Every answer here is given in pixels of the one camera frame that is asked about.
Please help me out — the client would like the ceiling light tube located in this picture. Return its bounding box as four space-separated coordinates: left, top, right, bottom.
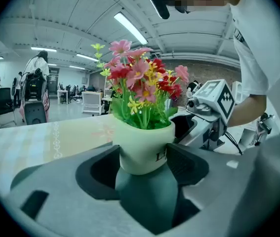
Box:
113 11 149 45
30 46 57 53
76 53 99 62

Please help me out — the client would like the pink checked tablecloth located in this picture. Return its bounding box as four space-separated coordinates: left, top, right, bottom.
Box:
0 113 120 197

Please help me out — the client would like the black and white toy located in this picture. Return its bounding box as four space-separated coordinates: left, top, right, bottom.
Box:
186 80 204 99

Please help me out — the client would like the white office chair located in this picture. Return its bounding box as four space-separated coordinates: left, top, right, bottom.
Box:
81 91 104 116

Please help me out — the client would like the black double door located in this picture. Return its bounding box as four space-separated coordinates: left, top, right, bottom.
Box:
48 67 60 95

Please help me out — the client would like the flower pot with colourful flowers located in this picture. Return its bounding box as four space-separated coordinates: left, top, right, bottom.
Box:
90 39 190 176

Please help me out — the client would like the row of black office chairs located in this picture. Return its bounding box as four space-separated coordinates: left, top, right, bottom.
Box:
64 84 92 104

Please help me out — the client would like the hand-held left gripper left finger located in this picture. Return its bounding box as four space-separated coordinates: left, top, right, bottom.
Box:
6 144 160 237

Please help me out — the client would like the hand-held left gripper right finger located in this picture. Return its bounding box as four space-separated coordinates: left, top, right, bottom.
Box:
159 143 259 237

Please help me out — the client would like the person's white shirt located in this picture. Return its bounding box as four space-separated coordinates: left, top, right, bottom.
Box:
229 0 280 138

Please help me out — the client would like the black head camera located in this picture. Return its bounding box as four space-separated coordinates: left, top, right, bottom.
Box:
146 0 191 20

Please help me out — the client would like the grey shell rig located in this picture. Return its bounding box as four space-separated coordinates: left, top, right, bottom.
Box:
21 68 49 126

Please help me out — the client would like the person's right forearm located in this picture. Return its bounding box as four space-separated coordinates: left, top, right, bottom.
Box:
227 94 268 128

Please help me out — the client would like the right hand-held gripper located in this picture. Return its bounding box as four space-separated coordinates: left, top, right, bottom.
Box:
170 79 237 151

